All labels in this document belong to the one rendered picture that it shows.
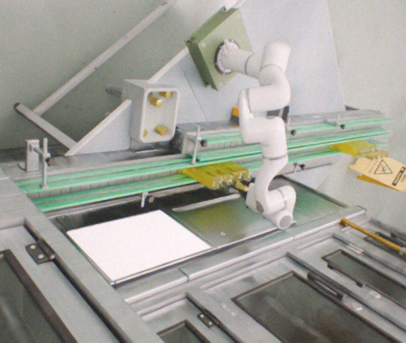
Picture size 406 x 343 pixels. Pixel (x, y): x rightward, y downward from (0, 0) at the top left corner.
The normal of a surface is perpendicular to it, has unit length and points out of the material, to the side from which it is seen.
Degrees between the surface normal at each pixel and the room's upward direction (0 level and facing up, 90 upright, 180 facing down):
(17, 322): 90
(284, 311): 90
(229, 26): 1
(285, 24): 0
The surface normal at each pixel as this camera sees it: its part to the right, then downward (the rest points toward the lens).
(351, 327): 0.15, -0.92
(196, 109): 0.65, 0.36
